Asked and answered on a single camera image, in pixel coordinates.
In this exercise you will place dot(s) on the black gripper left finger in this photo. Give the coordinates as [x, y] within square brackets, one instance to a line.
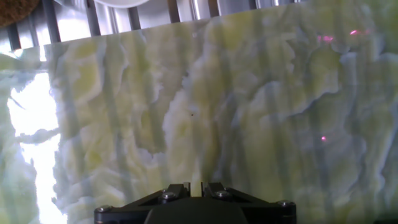
[140, 208]

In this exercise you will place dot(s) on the brown round object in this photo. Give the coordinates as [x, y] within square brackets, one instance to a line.
[14, 9]

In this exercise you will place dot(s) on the green marble pattern mat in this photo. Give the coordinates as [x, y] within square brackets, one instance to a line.
[217, 109]

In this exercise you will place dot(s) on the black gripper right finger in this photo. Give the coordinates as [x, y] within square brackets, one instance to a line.
[264, 211]

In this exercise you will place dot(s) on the white tape roll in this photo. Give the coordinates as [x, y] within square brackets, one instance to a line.
[121, 2]

